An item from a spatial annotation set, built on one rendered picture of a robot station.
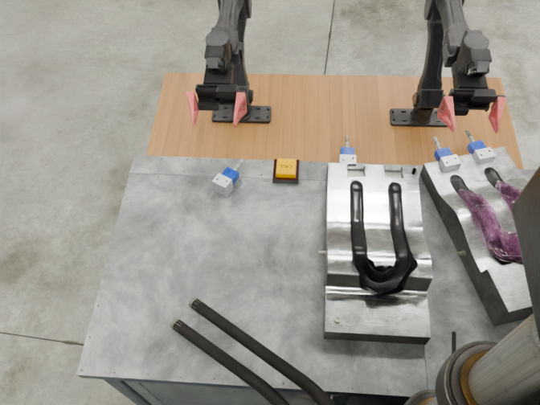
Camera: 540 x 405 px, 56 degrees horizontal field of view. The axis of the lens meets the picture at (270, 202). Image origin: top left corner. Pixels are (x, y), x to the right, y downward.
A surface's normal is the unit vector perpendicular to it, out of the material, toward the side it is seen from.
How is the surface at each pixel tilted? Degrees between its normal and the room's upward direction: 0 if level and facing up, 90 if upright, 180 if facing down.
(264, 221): 0
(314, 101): 0
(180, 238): 0
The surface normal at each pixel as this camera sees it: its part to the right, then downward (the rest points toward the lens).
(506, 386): -0.80, 0.52
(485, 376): -1.00, 0.08
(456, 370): -0.04, -0.53
